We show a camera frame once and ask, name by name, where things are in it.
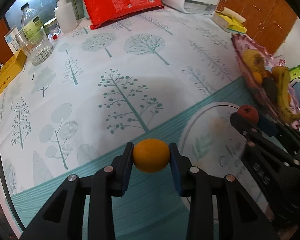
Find yellow banana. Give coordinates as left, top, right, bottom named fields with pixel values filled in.
left=272, top=66, right=300, bottom=125

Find small red fruit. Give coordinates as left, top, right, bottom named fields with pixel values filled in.
left=237, top=105, right=259, bottom=125

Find dark green avocado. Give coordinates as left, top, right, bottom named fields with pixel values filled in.
left=262, top=77, right=277, bottom=105

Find yellow spotted pear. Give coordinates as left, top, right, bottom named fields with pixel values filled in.
left=242, top=49, right=265, bottom=74

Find small tangerine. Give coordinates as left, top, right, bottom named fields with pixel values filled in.
left=133, top=139, right=170, bottom=173

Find bags on floor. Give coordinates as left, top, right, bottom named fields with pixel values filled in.
left=278, top=58, right=300, bottom=81

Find pink glass fruit bowl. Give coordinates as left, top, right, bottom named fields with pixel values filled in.
left=231, top=34, right=300, bottom=129

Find tree print tablecloth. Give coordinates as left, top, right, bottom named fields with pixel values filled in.
left=0, top=9, right=254, bottom=236

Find brown wooden cabinet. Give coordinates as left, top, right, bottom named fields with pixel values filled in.
left=217, top=0, right=297, bottom=54

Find yellow tissue pack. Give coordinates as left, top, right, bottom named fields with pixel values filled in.
left=212, top=7, right=247, bottom=34

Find yellow flat box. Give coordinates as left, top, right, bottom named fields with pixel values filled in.
left=0, top=49, right=27, bottom=94

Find clear drinking glass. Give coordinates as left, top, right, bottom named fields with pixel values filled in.
left=21, top=27, right=53, bottom=66

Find small white carton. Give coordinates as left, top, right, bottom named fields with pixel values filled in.
left=4, top=25, right=20, bottom=54

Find small glass jar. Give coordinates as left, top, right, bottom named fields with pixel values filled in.
left=43, top=17, right=61, bottom=40

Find clear bottle green label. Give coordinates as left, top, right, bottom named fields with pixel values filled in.
left=21, top=3, right=43, bottom=40

